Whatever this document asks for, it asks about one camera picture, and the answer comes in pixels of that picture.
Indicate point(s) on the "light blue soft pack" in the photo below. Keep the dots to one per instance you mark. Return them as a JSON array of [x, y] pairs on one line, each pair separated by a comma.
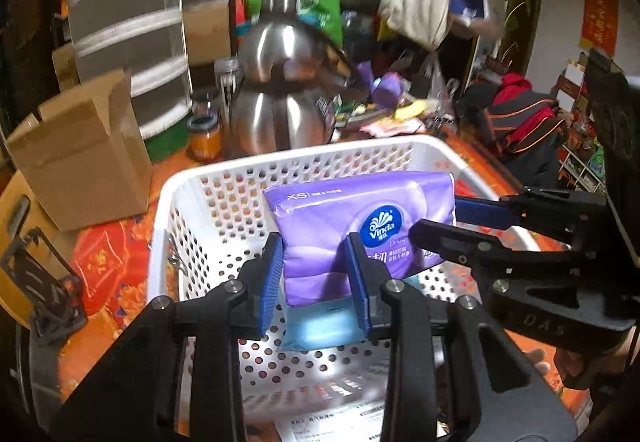
[[320, 327]]

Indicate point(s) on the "person's right hand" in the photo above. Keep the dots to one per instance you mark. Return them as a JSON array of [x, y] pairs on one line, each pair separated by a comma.
[[543, 365]]

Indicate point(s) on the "red black backpack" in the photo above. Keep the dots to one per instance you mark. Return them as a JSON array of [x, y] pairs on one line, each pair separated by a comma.
[[525, 115]]

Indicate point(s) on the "orange jar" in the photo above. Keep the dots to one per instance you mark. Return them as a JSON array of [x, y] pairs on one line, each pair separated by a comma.
[[205, 142]]

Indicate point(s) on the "red wall poster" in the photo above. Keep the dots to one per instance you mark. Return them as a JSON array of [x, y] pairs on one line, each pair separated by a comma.
[[600, 15]]

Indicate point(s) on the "black phone stand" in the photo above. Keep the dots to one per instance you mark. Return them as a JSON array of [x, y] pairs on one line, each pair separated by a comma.
[[45, 287]]

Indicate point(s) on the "clear plastic jar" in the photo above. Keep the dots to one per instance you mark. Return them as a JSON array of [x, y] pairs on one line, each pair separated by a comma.
[[227, 82]]

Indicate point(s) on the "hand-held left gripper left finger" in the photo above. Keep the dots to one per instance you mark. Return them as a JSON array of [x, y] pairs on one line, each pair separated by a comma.
[[270, 284]]

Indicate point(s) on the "red orange printed tablecloth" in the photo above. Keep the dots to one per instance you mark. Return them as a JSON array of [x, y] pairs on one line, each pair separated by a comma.
[[115, 272]]

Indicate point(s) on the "stainless steel kettle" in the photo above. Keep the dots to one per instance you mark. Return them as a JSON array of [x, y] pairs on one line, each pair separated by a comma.
[[280, 117]]

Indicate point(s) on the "grey white striped container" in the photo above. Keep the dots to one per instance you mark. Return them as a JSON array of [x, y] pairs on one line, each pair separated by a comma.
[[125, 37]]

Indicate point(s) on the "shelf of small packages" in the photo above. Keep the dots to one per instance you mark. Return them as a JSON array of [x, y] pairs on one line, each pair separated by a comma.
[[580, 132]]

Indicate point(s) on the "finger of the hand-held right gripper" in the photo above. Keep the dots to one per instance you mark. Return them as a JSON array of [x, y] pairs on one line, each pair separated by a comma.
[[480, 211], [450, 242]]

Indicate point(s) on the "yellow small object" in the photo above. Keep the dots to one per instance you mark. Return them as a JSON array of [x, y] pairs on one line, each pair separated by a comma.
[[407, 111]]

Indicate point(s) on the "purple wrapper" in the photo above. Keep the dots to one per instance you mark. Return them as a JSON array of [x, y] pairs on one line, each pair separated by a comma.
[[382, 85]]

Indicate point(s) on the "brown cardboard carton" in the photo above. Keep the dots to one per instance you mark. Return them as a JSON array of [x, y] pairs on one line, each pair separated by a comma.
[[207, 35]]

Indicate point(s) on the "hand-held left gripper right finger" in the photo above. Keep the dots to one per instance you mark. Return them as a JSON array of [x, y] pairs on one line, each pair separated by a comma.
[[357, 287]]

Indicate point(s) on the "open cardboard box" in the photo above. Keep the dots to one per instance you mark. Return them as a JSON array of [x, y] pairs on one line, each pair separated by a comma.
[[85, 162]]

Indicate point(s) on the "purple tissue pack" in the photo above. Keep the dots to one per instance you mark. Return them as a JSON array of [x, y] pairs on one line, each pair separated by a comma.
[[325, 232]]

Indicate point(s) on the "white perforated plastic basket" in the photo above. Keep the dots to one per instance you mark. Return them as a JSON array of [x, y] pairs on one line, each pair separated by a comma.
[[225, 202]]

